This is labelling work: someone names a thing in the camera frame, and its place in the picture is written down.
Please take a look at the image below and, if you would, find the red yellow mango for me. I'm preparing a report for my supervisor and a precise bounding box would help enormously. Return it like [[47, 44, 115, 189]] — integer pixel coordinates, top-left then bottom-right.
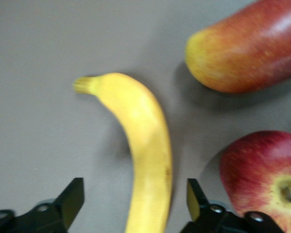
[[185, 0, 291, 94]]

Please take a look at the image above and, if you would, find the brown table cover mat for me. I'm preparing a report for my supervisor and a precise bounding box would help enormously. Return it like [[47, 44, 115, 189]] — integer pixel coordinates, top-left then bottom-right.
[[0, 0, 291, 233]]

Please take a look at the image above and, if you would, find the red yellow striped apple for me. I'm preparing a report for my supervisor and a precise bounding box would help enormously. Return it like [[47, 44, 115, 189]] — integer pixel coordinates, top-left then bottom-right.
[[219, 130, 291, 233]]

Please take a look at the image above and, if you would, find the yellow banana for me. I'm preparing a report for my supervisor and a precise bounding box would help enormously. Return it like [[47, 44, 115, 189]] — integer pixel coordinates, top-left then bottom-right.
[[72, 72, 173, 233]]

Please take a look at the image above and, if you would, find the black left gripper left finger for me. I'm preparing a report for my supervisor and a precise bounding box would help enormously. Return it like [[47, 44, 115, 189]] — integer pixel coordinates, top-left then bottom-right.
[[0, 177, 84, 233]]

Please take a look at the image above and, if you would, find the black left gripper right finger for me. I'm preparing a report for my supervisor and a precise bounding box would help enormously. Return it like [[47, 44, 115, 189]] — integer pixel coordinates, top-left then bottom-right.
[[180, 178, 286, 233]]

